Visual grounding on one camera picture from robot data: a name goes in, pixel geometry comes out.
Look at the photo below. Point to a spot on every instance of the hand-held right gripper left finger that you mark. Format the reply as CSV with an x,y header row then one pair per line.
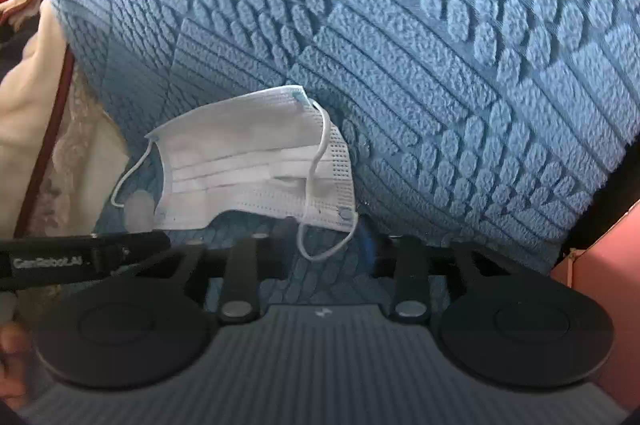
x,y
287,250

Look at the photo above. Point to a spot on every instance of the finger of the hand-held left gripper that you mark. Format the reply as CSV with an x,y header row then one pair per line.
x,y
135,250

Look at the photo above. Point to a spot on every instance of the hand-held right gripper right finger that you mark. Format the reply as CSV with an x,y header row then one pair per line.
x,y
369,250

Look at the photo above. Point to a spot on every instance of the white face mask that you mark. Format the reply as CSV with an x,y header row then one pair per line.
x,y
240,155

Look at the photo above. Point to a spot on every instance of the pink cardboard box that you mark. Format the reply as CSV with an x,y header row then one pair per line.
x,y
610,280

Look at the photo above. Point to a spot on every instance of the person's left hand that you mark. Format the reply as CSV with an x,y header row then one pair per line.
x,y
15,350

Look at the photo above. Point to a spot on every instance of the striped fleece blanket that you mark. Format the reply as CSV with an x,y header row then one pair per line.
x,y
40,130

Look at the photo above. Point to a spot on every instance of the blue quilted bedsheet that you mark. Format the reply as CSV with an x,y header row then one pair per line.
x,y
400,55

